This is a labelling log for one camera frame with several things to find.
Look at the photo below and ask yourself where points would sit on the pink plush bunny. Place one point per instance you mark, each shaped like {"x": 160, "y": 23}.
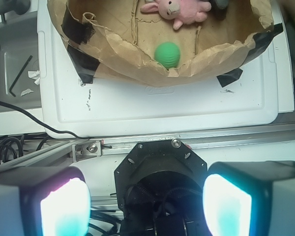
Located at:
{"x": 182, "y": 12}

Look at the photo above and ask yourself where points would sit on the white plastic bin lid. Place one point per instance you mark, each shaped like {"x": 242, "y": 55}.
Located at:
{"x": 118, "y": 108}

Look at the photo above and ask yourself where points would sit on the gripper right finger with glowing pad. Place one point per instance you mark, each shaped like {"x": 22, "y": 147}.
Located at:
{"x": 250, "y": 198}

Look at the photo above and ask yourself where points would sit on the black tape strip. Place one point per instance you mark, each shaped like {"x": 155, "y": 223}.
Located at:
{"x": 84, "y": 64}
{"x": 262, "y": 41}

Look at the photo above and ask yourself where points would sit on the green ball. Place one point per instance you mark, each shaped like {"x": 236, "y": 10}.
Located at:
{"x": 167, "y": 54}

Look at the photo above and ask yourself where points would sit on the aluminium frame rail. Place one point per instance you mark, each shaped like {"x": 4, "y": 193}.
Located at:
{"x": 254, "y": 143}

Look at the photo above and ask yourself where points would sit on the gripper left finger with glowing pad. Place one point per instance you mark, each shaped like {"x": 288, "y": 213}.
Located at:
{"x": 43, "y": 201}

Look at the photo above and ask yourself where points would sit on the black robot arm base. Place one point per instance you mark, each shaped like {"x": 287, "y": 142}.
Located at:
{"x": 159, "y": 187}

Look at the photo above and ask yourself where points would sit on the black tape strip left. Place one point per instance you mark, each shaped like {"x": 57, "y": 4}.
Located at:
{"x": 84, "y": 64}

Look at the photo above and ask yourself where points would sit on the grey plush toy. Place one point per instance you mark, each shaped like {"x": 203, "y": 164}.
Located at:
{"x": 220, "y": 4}

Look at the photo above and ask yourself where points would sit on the metal corner bracket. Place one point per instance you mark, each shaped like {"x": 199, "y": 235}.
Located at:
{"x": 86, "y": 150}

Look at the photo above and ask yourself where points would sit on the black tape strip right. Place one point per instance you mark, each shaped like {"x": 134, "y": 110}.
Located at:
{"x": 262, "y": 41}

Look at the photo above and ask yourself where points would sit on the black hex key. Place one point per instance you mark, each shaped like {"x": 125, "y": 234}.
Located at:
{"x": 18, "y": 76}

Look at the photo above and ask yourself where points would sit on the brown paper bag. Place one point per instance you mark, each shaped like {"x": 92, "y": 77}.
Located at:
{"x": 124, "y": 40}

